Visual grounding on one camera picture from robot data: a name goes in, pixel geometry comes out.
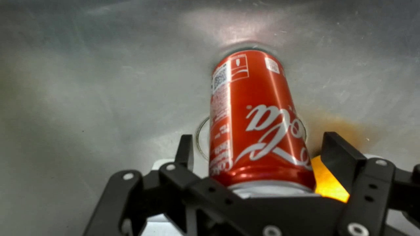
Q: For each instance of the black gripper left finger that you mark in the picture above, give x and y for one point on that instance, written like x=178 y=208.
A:
x=165 y=196

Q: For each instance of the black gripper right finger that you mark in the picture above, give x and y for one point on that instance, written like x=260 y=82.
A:
x=375 y=196

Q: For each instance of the red cola can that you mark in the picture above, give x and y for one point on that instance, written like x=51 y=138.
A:
x=257 y=125

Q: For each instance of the stainless steel double sink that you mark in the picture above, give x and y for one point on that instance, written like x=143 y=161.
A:
x=87 y=86

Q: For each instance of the small orange fruit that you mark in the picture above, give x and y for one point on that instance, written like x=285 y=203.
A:
x=328 y=183

